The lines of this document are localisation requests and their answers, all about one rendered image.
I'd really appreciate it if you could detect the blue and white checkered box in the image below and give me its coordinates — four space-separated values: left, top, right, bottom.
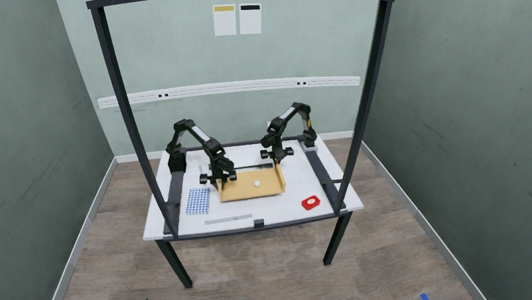
186 188 210 215

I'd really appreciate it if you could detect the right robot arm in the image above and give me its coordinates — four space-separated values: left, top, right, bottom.
261 102 318 160

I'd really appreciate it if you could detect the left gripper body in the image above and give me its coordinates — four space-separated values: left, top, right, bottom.
199 167 237 185

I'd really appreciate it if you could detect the white low shelf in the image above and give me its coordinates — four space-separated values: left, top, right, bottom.
228 147 273 168

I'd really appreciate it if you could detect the dark grey metal frame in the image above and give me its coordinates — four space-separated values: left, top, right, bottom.
86 0 395 239

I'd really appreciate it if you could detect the tan wooden tray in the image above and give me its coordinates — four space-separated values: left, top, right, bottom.
218 160 286 201

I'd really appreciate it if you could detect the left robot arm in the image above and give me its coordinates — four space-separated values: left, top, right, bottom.
165 119 234 173

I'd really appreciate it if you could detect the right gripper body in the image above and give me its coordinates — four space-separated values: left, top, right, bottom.
260 142 294 159

